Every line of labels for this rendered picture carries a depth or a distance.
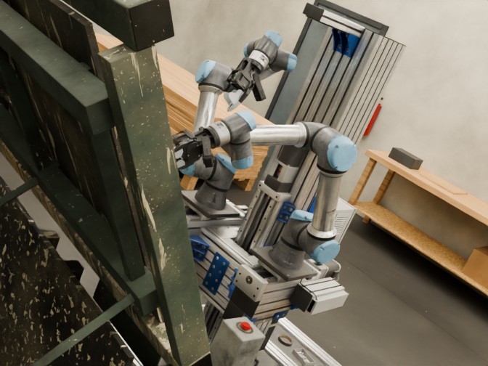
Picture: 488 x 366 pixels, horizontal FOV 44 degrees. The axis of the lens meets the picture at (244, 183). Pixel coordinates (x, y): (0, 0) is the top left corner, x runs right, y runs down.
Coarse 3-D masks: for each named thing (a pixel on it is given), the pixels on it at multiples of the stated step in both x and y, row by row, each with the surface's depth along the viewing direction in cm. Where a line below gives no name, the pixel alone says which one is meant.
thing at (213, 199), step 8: (208, 184) 277; (200, 192) 279; (208, 192) 277; (216, 192) 277; (224, 192) 279; (200, 200) 278; (208, 200) 277; (216, 200) 278; (224, 200) 281; (216, 208) 279
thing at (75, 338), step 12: (36, 180) 226; (12, 192) 223; (0, 204) 221; (120, 300) 180; (132, 300) 179; (108, 312) 177; (96, 324) 175; (72, 336) 173; (84, 336) 174; (60, 348) 171; (36, 360) 171; (48, 360) 170
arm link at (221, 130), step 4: (212, 124) 192; (216, 124) 192; (220, 124) 192; (224, 124) 191; (212, 128) 191; (216, 128) 190; (220, 128) 190; (224, 128) 191; (216, 132) 190; (220, 132) 190; (224, 132) 190; (228, 132) 191; (220, 136) 190; (224, 136) 191; (228, 136) 191; (220, 140) 190; (224, 140) 191; (228, 140) 193; (220, 144) 191; (224, 144) 193
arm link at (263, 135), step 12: (252, 132) 213; (264, 132) 216; (276, 132) 218; (288, 132) 221; (300, 132) 223; (312, 132) 224; (252, 144) 215; (264, 144) 218; (276, 144) 221; (288, 144) 224; (300, 144) 225
